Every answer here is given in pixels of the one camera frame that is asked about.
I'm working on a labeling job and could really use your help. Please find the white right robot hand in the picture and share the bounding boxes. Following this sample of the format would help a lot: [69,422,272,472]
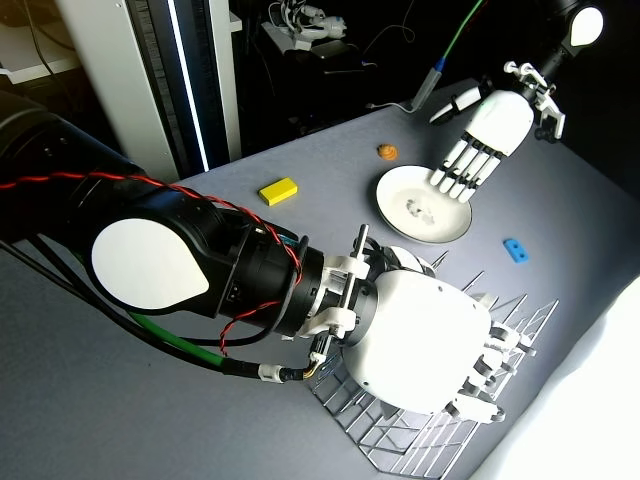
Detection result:
[344,244,539,426]

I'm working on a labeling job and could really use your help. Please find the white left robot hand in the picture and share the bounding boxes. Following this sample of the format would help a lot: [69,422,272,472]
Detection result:
[428,82,535,205]

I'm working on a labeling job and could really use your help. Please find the white plate dark rim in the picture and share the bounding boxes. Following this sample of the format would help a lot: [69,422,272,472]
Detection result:
[375,166,474,245]

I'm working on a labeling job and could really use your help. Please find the blue block two holes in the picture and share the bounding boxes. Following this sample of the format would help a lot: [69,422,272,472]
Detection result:
[503,238,530,264]

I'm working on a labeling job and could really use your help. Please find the black box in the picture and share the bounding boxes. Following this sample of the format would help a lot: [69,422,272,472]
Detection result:
[284,39,366,76]

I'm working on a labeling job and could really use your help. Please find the spare white robot hand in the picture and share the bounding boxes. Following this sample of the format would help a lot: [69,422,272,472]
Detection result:
[269,0,349,42]

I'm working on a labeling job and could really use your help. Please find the yellow rectangular block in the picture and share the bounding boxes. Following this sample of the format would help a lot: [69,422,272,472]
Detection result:
[258,177,299,206]

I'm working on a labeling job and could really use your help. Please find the white cabinet blue light strip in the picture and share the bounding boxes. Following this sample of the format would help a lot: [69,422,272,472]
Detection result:
[54,0,244,181]

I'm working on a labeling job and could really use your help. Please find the grey cable connector sleeve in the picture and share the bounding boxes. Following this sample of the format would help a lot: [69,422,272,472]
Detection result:
[409,57,447,112]

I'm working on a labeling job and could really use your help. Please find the green cable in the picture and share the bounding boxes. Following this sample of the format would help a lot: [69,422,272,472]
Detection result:
[442,0,486,62]

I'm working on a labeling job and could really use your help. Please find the silver wire dish rack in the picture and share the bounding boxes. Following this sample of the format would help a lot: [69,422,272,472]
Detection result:
[312,249,561,476]

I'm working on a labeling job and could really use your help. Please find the thin white cable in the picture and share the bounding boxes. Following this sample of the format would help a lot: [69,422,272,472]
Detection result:
[367,99,417,114]

